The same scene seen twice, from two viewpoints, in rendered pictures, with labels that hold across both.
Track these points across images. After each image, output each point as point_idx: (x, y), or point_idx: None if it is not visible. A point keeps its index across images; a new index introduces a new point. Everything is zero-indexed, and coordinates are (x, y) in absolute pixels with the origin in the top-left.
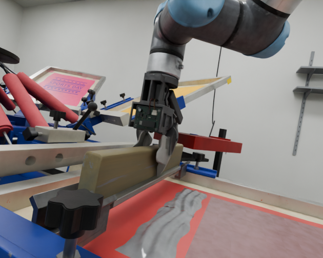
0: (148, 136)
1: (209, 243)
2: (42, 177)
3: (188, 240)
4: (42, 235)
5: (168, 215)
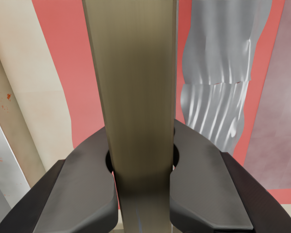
0: (106, 232)
1: (272, 137)
2: (13, 204)
3: (244, 148)
4: None
5: (208, 121)
